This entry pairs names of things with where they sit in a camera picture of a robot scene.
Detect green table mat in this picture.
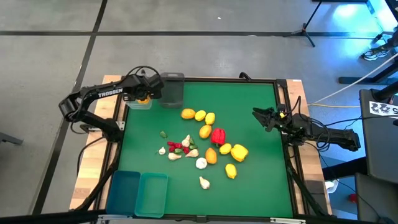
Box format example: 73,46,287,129
117,81,294,218

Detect black pole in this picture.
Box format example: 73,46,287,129
371,80,398,102

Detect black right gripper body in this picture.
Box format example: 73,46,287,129
267,104,293,134

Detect white printed label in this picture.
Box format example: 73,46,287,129
369,100,398,117

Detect grey chair leg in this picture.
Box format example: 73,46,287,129
0,131,24,146

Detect teal plastic basket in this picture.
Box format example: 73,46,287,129
134,172,169,218

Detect black table frame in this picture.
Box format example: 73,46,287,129
93,74,333,223

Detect black desk foot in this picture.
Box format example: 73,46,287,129
338,57,398,85

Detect silver metal bracket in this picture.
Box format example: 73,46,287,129
97,213,126,224
269,217,307,224

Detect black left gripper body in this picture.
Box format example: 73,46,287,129
133,74,165,101

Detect blue plastic basket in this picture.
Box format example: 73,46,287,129
105,170,141,216

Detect black tripod stand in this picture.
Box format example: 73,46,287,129
282,0,325,49

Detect yellow cable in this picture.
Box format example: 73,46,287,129
307,103,361,109

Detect grey box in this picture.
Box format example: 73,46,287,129
354,172,398,224

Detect black crossbar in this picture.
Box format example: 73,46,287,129
0,209,398,224

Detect person's shoe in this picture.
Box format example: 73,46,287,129
360,48,390,62

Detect person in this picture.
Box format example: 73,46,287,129
377,26,398,54

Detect clear plastic basket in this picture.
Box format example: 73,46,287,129
124,93,154,110

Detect dark beam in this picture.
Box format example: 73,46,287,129
322,156,368,181

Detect red bell pepper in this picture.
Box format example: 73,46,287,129
211,128,227,146

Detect small white object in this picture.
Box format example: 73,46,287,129
324,179,340,193

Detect white cable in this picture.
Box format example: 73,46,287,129
312,55,398,106

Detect clear container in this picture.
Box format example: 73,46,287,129
157,72,185,109

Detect thin black cable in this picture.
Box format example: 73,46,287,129
76,136,106,177

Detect black cable conduit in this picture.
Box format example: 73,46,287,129
73,146,124,212
285,155,327,217

